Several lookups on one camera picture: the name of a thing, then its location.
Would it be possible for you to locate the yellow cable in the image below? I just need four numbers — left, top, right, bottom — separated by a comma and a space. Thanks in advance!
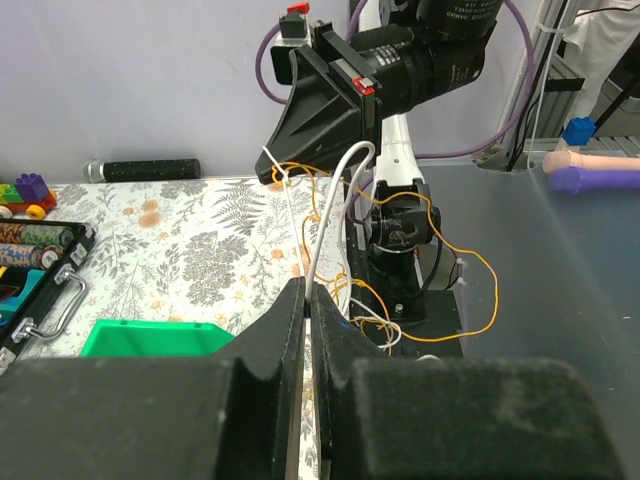
269, 162, 500, 346

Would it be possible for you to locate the aluminium frame rail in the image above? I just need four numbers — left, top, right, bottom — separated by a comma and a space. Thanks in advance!
472, 1, 639, 171

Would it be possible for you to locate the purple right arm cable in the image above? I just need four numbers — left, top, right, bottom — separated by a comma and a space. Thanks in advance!
254, 0, 535, 161

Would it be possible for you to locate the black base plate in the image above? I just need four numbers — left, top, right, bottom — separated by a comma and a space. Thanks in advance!
345, 220, 463, 359

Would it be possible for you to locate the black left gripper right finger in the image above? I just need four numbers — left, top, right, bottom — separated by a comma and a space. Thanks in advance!
310, 285, 625, 479

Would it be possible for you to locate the beige foam tube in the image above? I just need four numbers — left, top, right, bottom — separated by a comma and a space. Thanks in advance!
542, 150, 640, 174

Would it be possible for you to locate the purple foam tube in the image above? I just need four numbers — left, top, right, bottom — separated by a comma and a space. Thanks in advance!
548, 167, 639, 195

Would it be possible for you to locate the blue toy brick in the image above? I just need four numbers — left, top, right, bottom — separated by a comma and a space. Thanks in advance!
562, 117, 596, 147

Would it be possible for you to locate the white cable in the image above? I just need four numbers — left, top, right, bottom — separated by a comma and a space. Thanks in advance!
262, 140, 441, 364

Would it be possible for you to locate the black cylindrical flashlight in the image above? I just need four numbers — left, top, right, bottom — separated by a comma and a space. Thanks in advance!
83, 159, 201, 184

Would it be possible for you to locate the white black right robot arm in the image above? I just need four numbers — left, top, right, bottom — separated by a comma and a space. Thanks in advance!
255, 1, 501, 320

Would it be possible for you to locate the floral table mat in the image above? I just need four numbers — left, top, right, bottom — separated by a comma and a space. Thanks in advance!
1, 178, 348, 478

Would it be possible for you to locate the colourful toy block train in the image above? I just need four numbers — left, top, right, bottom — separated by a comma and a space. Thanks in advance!
0, 173, 57, 220

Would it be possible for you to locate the green plastic bin right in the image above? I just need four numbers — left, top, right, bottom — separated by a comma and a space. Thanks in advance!
80, 319, 234, 357

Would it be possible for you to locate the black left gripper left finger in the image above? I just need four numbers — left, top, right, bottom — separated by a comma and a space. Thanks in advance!
1, 279, 305, 479

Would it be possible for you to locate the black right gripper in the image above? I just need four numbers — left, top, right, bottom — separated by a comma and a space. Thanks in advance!
255, 23, 485, 184

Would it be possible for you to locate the black poker chip case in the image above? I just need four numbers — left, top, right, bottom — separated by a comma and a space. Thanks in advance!
1, 219, 98, 373

